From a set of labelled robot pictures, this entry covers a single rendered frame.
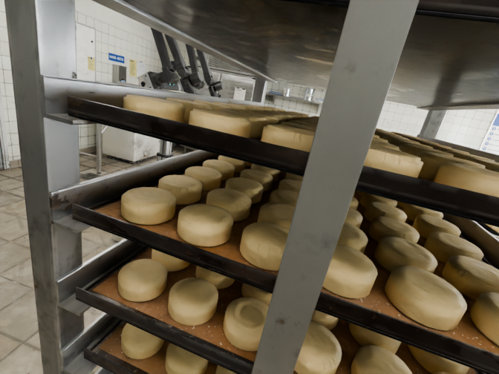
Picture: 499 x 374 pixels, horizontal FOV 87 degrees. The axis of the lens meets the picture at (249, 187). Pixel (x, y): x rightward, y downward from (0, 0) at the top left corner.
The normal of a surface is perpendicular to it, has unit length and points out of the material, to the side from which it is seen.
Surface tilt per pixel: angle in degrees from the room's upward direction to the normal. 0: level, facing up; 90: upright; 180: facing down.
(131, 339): 0
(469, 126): 90
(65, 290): 90
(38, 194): 90
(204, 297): 0
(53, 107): 90
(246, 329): 0
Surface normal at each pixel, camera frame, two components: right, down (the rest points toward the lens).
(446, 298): 0.18, -0.93
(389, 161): -0.31, 0.26
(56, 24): 0.94, 0.26
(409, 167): 0.20, 0.36
